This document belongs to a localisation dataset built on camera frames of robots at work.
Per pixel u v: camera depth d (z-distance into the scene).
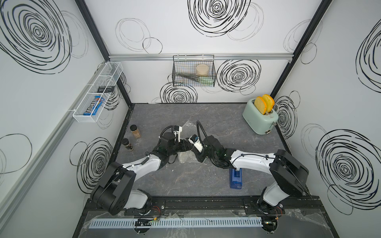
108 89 0.79
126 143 0.87
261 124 0.92
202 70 0.90
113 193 0.42
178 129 0.79
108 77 0.87
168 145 0.66
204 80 0.96
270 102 0.91
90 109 0.69
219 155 0.65
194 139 0.72
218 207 0.75
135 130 0.94
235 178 0.79
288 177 0.44
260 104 0.92
